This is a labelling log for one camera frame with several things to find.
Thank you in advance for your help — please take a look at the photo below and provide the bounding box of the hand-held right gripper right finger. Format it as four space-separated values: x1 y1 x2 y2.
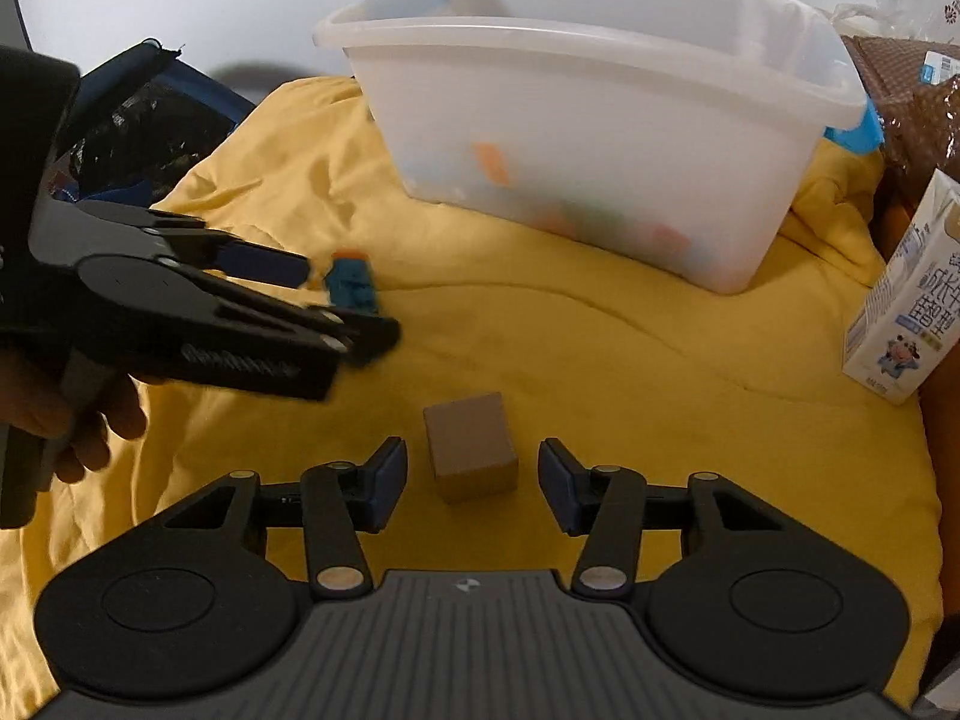
538 436 790 602

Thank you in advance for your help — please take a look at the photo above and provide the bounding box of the orange cloth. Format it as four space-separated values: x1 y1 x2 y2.
870 165 960 698

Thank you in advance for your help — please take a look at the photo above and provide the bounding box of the brown wooden cube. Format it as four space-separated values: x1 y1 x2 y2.
424 392 520 505

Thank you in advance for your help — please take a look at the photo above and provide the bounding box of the dark blue bag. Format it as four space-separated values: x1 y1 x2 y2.
45 41 260 209

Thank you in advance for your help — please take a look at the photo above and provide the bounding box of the person's left hand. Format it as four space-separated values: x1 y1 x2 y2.
0 349 149 486

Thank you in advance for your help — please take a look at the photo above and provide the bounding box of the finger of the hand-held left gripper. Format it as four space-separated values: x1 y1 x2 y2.
216 291 404 370
73 199 314 290

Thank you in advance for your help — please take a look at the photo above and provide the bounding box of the blue toy block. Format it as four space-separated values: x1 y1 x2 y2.
322 249 385 316

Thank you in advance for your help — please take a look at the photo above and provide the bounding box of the white and blue milk carton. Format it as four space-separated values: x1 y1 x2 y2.
841 169 960 407

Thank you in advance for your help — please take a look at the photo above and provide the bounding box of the light blue packet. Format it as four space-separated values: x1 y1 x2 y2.
825 101 886 156

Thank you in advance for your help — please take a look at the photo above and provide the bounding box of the yellow blanket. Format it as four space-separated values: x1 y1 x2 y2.
0 75 943 710

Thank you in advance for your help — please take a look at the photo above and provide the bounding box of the brown cardboard box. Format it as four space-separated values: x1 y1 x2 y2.
840 34 960 192

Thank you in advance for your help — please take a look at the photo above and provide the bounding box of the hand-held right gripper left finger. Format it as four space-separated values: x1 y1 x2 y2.
161 435 410 602

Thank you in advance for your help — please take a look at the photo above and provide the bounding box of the translucent white plastic bin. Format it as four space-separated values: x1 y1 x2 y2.
313 0 868 297

